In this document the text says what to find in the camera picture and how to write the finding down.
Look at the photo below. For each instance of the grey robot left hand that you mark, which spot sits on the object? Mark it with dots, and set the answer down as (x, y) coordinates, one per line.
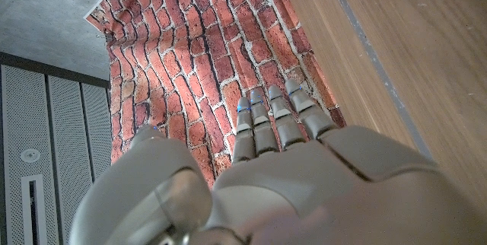
(323, 184)

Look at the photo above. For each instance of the red brick print backdrop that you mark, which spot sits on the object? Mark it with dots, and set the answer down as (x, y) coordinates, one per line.
(190, 47)

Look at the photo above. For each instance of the white ceiling slot vent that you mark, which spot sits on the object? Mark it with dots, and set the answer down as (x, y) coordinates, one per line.
(40, 210)

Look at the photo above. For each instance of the round white ceiling fixture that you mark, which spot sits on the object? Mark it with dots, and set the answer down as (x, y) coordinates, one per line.
(30, 155)

